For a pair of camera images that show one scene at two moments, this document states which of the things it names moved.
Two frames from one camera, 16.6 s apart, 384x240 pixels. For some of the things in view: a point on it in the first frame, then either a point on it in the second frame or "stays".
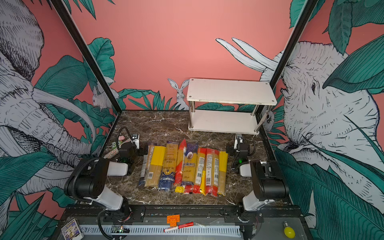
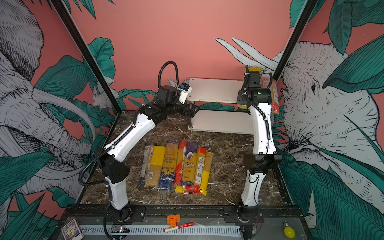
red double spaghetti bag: x=212 y=157 → x=265 y=83
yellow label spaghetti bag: x=155 y=157 stays
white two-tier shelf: x=228 y=106 stays
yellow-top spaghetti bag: x=222 y=172 → x=252 y=69
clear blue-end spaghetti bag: x=142 y=181 stays
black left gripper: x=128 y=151 → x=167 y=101
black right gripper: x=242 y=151 → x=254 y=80
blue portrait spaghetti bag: x=189 y=163 stays
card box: x=72 y=231 stays
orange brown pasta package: x=167 y=177 stays
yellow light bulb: x=288 y=231 stays
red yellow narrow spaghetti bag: x=178 y=179 stays
